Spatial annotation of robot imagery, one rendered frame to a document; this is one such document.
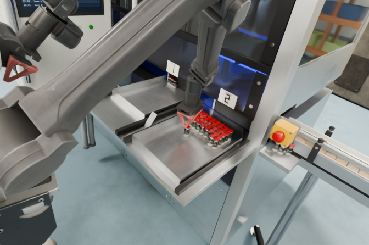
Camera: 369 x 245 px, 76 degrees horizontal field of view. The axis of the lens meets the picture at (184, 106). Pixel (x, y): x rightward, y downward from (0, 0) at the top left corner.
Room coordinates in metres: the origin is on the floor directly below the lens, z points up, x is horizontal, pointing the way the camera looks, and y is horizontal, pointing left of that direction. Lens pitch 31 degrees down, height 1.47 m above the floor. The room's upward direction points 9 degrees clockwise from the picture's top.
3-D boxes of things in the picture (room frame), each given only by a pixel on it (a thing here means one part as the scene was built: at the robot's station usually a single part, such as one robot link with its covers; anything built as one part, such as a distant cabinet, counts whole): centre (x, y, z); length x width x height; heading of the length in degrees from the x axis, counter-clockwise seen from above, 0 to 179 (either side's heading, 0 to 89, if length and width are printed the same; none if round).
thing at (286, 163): (0.74, -0.42, 0.87); 0.14 x 0.13 x 0.02; 139
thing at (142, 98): (1.02, 0.15, 0.90); 0.34 x 0.26 x 0.04; 139
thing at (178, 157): (0.71, -0.04, 0.90); 0.34 x 0.26 x 0.04; 139
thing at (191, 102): (0.75, -0.02, 1.05); 0.10 x 0.07 x 0.07; 153
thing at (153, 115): (0.74, 0.16, 0.91); 0.14 x 0.03 x 0.06; 139
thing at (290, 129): (0.72, -0.38, 1.00); 0.08 x 0.07 x 0.07; 139
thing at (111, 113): (0.85, 0.06, 0.87); 0.70 x 0.48 x 0.02; 49
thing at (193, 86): (0.75, -0.03, 1.11); 0.07 x 0.06 x 0.07; 149
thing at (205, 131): (0.77, -0.09, 0.90); 0.18 x 0.02 x 0.05; 49
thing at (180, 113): (0.74, -0.02, 0.98); 0.07 x 0.07 x 0.09; 63
